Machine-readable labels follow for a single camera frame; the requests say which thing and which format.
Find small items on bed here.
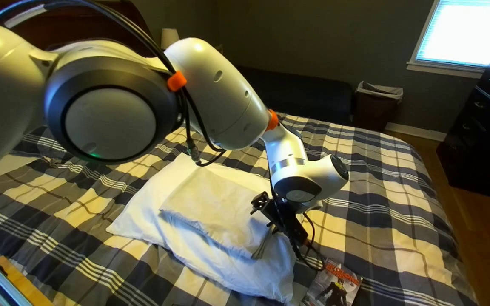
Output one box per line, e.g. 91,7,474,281
300,259,365,306

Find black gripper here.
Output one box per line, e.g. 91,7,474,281
248,191,309,259

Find black chest of drawers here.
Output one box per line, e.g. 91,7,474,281
435,32,490,204

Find white pillow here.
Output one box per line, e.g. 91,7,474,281
105,151,299,306

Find pale grey cloth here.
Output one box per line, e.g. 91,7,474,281
157,168,275,260

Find plaid grey yellow comforter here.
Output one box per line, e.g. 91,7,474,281
0,112,479,306

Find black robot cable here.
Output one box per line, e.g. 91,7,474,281
0,0,227,168

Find bright window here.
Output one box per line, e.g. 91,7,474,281
406,0,490,80

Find black futon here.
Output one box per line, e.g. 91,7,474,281
236,66,353,126

